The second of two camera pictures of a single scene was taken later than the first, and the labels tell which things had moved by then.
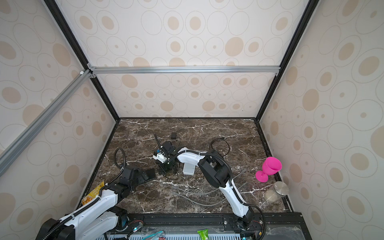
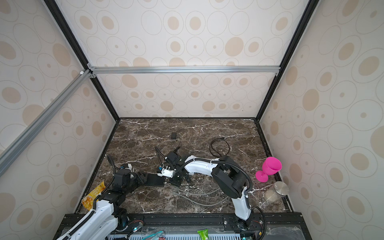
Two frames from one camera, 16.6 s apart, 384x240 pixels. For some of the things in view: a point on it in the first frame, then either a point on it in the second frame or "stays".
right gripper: [164, 169] to [176, 183]
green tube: [203, 234] stays
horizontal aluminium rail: [183, 69] stays
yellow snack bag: [94, 193] stays
